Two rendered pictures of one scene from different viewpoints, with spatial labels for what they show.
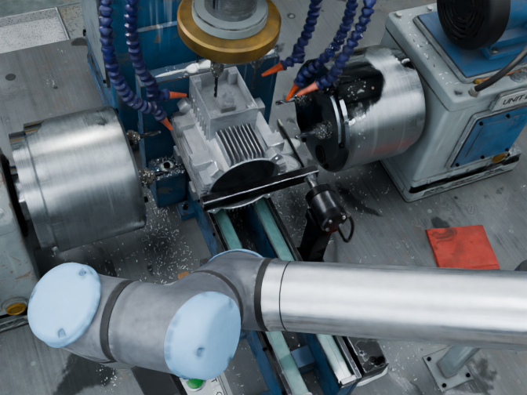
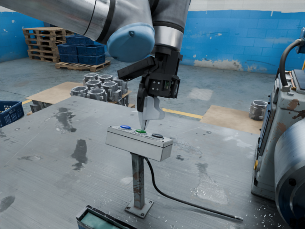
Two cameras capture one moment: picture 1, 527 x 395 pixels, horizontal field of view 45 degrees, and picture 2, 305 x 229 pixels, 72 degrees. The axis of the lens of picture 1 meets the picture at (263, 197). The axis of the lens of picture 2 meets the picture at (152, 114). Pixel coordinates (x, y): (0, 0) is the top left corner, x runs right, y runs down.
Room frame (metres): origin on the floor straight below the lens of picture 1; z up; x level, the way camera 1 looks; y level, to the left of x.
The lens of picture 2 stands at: (0.77, -0.17, 1.36)
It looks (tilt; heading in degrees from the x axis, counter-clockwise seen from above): 27 degrees down; 149
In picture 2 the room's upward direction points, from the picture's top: straight up
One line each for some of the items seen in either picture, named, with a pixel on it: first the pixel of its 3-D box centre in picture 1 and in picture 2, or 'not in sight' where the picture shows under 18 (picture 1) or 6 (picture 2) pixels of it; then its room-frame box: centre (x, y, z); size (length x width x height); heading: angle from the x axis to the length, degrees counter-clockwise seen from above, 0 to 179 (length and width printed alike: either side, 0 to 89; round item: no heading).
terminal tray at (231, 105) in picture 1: (222, 104); not in sight; (0.89, 0.12, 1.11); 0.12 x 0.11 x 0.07; 32
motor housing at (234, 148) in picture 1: (227, 148); not in sight; (0.85, 0.09, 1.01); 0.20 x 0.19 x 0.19; 32
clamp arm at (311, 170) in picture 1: (260, 188); not in sight; (0.77, 0.01, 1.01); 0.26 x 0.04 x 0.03; 122
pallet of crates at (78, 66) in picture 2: not in sight; (81, 51); (-5.00, 1.15, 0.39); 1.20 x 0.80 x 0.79; 41
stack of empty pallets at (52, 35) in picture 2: not in sight; (51, 43); (-6.53, 0.63, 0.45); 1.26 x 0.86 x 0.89; 33
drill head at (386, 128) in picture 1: (366, 105); not in sight; (1.03, -0.19, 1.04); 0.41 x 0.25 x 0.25; 122
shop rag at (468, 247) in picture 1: (462, 248); not in sight; (0.86, -0.49, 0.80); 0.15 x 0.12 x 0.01; 108
